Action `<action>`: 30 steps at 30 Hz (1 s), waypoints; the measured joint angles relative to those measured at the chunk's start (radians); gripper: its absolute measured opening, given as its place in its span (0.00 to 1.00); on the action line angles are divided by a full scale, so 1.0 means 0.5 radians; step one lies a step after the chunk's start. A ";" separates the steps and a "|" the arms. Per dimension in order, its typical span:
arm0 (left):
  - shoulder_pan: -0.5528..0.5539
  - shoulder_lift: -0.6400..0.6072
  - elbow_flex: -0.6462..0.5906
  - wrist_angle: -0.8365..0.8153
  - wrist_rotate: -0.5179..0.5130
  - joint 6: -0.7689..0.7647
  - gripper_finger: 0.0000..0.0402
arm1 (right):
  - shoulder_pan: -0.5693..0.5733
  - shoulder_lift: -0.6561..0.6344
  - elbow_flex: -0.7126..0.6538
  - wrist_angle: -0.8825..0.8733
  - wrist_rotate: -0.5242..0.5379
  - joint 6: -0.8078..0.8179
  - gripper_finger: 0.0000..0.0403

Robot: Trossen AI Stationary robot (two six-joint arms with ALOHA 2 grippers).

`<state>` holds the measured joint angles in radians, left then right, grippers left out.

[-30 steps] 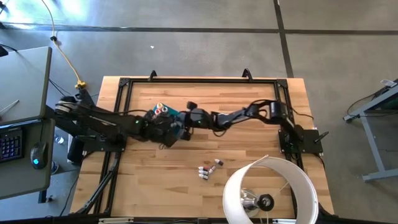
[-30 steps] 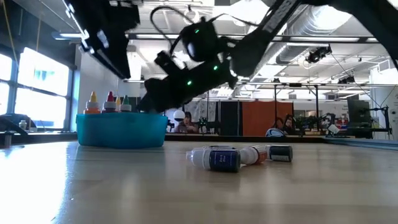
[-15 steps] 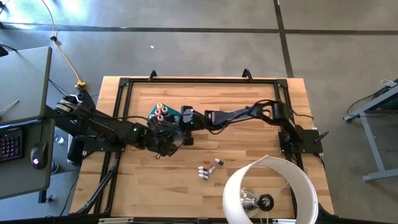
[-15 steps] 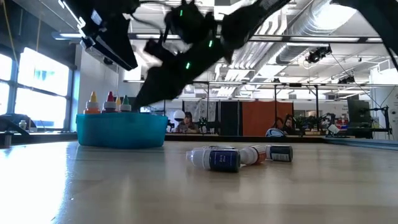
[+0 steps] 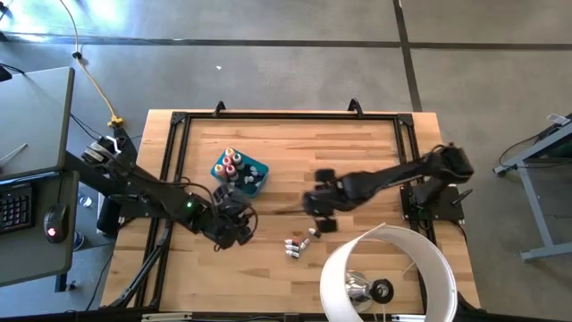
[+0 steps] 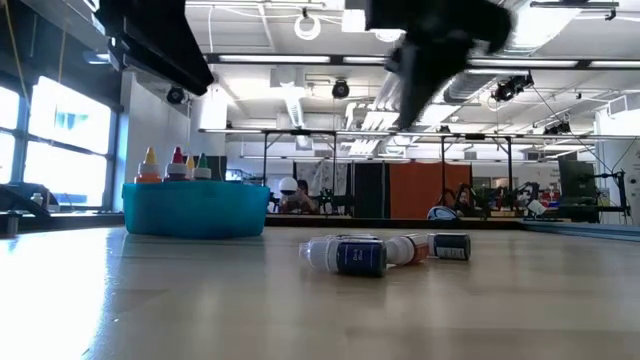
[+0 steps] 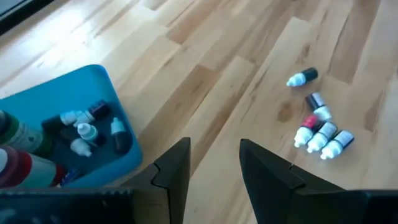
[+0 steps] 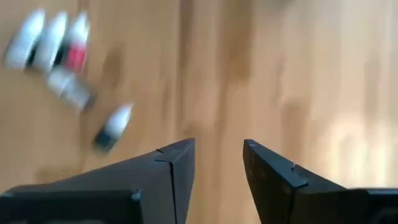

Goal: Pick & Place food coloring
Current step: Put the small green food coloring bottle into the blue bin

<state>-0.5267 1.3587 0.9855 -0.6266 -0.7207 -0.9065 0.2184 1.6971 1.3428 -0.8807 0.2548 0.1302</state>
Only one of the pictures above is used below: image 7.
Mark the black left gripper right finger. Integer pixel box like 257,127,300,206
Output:
239,139,398,224

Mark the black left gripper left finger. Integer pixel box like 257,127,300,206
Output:
121,136,192,224

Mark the small black food coloring bottle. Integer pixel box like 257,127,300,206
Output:
76,122,107,147
41,110,82,133
110,116,134,156
60,127,93,158

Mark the small red food coloring bottle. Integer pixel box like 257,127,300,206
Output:
74,100,112,128

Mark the large red food coloring bottle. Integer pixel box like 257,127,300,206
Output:
0,146,67,189

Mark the large green food coloring bottle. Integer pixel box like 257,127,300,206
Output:
0,110,53,159

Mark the small pink food coloring bottle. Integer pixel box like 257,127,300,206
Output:
293,114,322,149

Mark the small brown food coloring bottle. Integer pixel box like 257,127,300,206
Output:
305,91,333,122

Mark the small dark brown coloring bottle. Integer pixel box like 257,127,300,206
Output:
285,67,319,88

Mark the middle white dropper bottle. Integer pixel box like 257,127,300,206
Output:
306,121,339,154

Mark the white dropper bottle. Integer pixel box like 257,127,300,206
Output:
306,121,339,154
320,129,356,161

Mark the rightmost white dropper bottle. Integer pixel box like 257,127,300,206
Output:
320,129,356,161

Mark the blue plastic bin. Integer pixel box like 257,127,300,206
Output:
0,64,144,189

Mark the black aluminium table frame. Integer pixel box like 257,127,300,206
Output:
0,0,56,35

